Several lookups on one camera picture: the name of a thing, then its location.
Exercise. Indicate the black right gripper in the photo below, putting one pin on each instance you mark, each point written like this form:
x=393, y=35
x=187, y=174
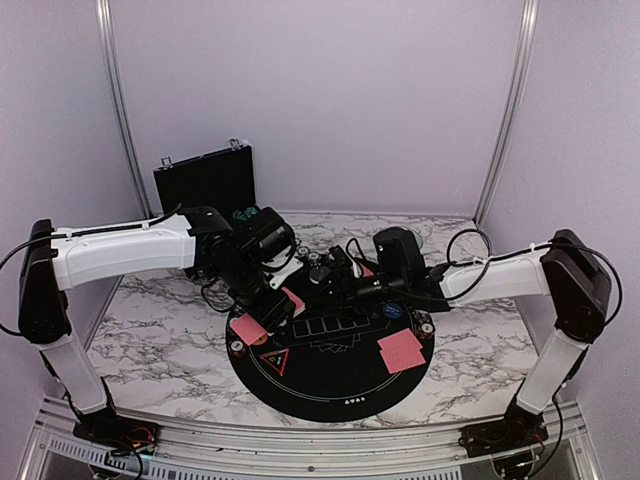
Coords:
x=339, y=281

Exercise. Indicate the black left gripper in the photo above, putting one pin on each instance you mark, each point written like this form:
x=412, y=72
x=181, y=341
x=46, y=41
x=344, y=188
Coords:
x=269, y=314

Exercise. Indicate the clear acrylic dealer button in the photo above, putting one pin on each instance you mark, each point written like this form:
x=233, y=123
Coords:
x=317, y=275

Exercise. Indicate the red triangular all-in marker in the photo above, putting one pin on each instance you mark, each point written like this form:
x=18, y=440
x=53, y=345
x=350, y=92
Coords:
x=277, y=360

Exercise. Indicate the blue small blind button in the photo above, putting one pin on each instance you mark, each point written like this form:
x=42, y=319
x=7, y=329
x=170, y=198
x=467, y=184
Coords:
x=392, y=311

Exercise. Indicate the red card dealt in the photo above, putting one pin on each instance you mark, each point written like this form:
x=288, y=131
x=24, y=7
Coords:
x=402, y=339
x=397, y=360

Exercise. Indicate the red playing card deck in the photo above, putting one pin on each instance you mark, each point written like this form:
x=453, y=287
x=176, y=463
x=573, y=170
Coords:
x=299, y=305

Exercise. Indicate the orange big blind button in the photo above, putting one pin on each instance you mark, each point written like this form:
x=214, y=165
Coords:
x=260, y=341

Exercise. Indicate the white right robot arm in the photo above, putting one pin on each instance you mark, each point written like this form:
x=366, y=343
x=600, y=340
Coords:
x=581, y=286

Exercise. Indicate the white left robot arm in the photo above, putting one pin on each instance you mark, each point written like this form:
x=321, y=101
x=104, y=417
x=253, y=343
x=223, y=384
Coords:
x=253, y=261

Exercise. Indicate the round black poker mat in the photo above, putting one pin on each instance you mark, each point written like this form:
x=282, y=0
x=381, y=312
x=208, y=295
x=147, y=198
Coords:
x=335, y=372

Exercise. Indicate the green glass bowl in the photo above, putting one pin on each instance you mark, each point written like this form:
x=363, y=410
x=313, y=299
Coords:
x=419, y=239

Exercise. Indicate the green chip row right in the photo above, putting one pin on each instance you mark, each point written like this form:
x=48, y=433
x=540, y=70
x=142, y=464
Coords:
x=250, y=211

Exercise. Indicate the black poker chip case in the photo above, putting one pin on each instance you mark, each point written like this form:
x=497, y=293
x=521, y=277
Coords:
x=222, y=179

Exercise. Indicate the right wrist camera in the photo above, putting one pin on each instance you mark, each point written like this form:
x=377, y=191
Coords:
x=400, y=260

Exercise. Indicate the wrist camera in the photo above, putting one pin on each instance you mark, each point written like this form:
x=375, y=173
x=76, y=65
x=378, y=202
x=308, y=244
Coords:
x=270, y=241
x=400, y=260

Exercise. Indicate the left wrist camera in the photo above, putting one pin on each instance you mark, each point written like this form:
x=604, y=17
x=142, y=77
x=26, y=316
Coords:
x=270, y=241

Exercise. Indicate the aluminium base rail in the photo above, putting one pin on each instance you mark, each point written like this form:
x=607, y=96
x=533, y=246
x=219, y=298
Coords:
x=190, y=449

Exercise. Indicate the left aluminium frame post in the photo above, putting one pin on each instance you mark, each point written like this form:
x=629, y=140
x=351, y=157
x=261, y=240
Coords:
x=109, y=50

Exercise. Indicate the aluminium frame post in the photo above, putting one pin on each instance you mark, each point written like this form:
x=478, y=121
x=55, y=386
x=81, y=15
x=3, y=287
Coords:
x=109, y=50
x=515, y=94

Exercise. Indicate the right aluminium frame post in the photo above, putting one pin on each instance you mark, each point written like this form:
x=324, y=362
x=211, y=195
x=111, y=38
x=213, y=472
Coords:
x=515, y=94

